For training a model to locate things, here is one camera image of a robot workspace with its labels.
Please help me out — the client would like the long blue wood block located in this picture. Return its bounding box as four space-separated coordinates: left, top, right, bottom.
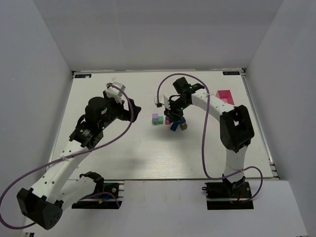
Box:
170 121 180 131

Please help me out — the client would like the olive grey wood cube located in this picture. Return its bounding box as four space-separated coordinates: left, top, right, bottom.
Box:
180 123 188 130

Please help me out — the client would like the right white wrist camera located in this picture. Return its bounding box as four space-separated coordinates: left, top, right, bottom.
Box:
154 95 170 110

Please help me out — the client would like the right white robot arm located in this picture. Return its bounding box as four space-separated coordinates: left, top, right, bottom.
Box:
163 77 254 197

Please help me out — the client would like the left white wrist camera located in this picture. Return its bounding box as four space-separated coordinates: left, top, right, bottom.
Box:
103 81 125 104

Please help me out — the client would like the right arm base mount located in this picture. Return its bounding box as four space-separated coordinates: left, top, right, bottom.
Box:
201 182 254 210

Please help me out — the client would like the aluminium table edge rail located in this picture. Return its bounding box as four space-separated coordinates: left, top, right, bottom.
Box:
241 68 280 180

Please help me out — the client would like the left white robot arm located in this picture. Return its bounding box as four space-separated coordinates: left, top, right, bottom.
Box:
17 95 141 230

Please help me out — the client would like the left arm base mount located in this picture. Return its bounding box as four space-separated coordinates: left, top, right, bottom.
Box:
71 181 124 210

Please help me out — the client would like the right blue table label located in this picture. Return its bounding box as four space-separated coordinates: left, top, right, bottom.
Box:
223 71 240 76

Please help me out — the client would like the left blue table label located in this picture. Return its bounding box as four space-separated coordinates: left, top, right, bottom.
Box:
75 74 92 78

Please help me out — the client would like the blue table label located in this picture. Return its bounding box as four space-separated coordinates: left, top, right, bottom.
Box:
75 74 92 78
223 71 240 76

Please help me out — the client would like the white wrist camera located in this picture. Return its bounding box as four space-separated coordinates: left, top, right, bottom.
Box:
154 95 170 110
103 81 125 104

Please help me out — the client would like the pink plastic box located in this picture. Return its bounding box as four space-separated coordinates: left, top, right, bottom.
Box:
216 90 235 105

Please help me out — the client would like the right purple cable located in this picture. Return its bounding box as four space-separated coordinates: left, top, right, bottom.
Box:
157 73 264 203

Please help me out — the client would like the green arch wood block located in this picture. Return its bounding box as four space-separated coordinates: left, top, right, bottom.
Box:
152 116 163 125

